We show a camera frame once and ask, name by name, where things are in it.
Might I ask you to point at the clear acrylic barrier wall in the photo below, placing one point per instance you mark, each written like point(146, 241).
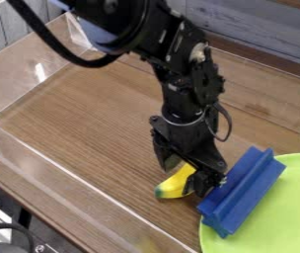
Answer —
point(75, 159)

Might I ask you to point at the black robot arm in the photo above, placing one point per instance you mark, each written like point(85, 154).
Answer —
point(146, 28)

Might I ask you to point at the yellow toy banana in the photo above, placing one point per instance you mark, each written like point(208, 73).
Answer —
point(170, 188)

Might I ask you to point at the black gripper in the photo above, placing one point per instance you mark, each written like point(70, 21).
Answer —
point(189, 143)

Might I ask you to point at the green plate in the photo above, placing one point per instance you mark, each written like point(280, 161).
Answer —
point(270, 230)

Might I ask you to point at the blue plastic block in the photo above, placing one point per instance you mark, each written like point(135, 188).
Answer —
point(229, 203)

